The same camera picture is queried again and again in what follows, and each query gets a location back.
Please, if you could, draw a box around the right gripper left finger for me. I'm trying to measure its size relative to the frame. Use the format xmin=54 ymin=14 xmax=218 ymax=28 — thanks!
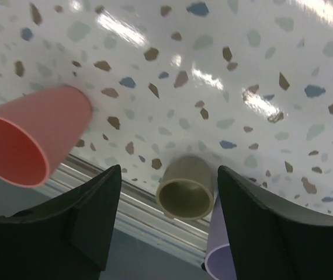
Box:
xmin=0 ymin=165 xmax=122 ymax=279

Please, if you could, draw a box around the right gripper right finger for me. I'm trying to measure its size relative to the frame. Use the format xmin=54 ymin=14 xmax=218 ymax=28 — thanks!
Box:
xmin=217 ymin=166 xmax=333 ymax=279

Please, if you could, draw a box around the small olive mug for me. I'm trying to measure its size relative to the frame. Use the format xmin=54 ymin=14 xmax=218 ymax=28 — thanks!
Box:
xmin=155 ymin=155 xmax=214 ymax=221

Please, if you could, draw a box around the purple cup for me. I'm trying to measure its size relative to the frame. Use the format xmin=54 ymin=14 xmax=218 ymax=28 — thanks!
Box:
xmin=204 ymin=196 xmax=237 ymax=280

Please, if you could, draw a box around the red cup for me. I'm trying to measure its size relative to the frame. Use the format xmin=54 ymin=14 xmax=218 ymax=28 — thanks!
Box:
xmin=0 ymin=86 xmax=92 ymax=188

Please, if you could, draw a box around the aluminium rail frame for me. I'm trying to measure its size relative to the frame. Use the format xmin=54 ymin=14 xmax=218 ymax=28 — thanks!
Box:
xmin=37 ymin=155 xmax=209 ymax=267

